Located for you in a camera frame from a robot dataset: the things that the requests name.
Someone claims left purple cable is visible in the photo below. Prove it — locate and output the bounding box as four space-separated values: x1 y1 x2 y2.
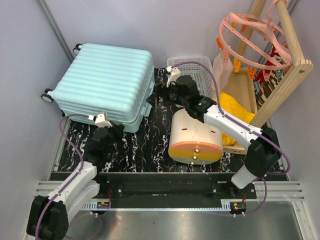
34 113 104 240

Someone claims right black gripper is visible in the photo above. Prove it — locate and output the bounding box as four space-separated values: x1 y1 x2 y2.
145 79 189 110

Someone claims white round drum box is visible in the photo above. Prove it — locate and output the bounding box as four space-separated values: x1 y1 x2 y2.
168 108 224 165

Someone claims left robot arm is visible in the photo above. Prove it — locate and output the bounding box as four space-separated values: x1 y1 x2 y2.
26 124 125 240

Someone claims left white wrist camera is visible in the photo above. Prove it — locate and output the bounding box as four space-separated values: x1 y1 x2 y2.
87 111 113 128

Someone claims translucent pink plastic bag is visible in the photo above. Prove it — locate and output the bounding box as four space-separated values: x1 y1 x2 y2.
212 52 234 93

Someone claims white perforated plastic basket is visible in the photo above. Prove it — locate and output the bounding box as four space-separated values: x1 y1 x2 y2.
166 55 217 101

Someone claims wooden tray base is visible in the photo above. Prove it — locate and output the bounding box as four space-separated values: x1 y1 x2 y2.
219 69 261 155

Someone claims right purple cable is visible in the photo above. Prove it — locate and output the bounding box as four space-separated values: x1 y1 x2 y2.
167 60 292 218

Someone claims purple cable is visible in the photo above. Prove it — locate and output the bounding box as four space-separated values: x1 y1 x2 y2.
34 113 104 240
167 60 292 218

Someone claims pink round clip hanger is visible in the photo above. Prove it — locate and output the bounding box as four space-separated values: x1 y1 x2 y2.
216 12 292 79

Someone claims red cloth item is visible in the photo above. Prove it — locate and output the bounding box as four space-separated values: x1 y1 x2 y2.
253 43 288 83

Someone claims yellow cloth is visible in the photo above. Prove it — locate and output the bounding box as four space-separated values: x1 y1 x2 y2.
219 92 255 146

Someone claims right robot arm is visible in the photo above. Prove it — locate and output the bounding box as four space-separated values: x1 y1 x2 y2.
146 75 284 199

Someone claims light blue hard-shell suitcase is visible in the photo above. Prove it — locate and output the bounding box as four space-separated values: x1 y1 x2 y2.
41 43 155 133

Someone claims wooden hanger rack frame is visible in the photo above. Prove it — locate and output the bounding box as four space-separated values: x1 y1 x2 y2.
250 0 314 127

